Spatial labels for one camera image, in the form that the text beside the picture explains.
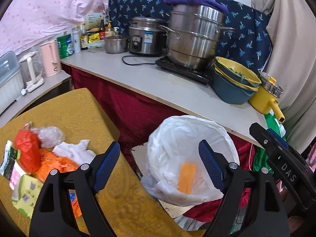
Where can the black induction cooktop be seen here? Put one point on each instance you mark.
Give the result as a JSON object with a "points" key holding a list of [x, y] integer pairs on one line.
{"points": [[200, 77]]}

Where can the white lined trash bin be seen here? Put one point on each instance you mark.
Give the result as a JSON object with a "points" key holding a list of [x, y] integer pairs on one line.
{"points": [[175, 142]]}

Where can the blue yellow stacked basins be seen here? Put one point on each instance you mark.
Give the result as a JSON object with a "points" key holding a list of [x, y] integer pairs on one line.
{"points": [[232, 82]]}

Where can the navy floral backsplash cloth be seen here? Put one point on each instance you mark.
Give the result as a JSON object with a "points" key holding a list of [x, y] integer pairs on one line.
{"points": [[250, 45]]}

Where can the steel rice cooker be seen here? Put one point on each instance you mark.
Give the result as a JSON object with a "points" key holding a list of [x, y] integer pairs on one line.
{"points": [[145, 36]]}

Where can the orange foam net sleeve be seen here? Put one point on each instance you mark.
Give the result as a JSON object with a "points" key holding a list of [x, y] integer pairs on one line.
{"points": [[186, 178]]}

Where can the dark red counter skirt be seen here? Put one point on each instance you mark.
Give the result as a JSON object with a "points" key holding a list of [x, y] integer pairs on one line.
{"points": [[137, 116]]}

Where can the clear food container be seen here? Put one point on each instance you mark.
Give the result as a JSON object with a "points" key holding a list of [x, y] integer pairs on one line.
{"points": [[97, 46]]}

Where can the yellow label jar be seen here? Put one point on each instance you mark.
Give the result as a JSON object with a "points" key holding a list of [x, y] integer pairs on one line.
{"points": [[93, 35]]}

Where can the purple cloth on pot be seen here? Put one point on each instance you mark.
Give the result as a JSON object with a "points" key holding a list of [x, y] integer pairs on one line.
{"points": [[209, 3]]}

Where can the small steel pot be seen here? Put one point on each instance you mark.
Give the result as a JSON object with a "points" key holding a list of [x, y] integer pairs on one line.
{"points": [[116, 44]]}

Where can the pink electric kettle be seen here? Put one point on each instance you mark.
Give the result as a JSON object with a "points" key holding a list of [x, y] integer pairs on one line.
{"points": [[50, 58]]}

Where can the green tin can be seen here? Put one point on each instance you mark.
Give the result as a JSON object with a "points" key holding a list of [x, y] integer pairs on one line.
{"points": [[65, 47]]}

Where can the large steel steamer pot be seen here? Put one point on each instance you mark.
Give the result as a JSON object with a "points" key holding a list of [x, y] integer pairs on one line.
{"points": [[193, 35]]}

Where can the dark soy sauce bottle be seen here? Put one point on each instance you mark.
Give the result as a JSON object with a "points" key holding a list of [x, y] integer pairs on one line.
{"points": [[83, 37]]}

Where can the red plastic bag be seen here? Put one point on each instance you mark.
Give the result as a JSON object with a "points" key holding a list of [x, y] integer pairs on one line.
{"points": [[29, 145]]}

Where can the white glass electric kettle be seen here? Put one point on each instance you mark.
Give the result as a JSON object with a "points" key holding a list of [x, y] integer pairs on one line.
{"points": [[32, 71]]}

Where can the green yellow snack wrapper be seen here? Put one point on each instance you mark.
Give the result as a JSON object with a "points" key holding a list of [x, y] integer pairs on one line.
{"points": [[25, 194]]}

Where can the white dish rack with lid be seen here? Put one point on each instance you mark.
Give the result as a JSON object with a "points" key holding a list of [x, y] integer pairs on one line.
{"points": [[12, 81]]}

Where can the yellow paisley tablecloth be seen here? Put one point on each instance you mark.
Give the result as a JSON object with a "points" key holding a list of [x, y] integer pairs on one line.
{"points": [[89, 131]]}

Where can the yellow saucepan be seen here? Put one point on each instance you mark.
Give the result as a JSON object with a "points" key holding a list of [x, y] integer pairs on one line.
{"points": [[267, 96]]}

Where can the white paper towel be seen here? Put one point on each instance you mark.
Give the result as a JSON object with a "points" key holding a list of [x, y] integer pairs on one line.
{"points": [[77, 153]]}

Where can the white box on shelf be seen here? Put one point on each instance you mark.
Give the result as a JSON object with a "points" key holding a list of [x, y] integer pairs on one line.
{"points": [[92, 20]]}

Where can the green white milk carton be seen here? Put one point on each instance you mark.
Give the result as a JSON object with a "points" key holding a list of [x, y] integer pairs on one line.
{"points": [[9, 158]]}

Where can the orange printed plastic bag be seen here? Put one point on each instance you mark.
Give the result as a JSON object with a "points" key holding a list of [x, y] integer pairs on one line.
{"points": [[49, 162]]}

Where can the pink dotted curtain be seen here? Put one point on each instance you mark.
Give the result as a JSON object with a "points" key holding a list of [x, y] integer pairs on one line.
{"points": [[26, 23]]}

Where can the clear plastic bag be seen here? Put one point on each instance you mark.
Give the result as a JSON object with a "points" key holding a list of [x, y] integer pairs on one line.
{"points": [[49, 136]]}

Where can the white bottle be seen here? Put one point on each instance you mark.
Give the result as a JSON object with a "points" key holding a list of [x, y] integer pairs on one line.
{"points": [[76, 40]]}

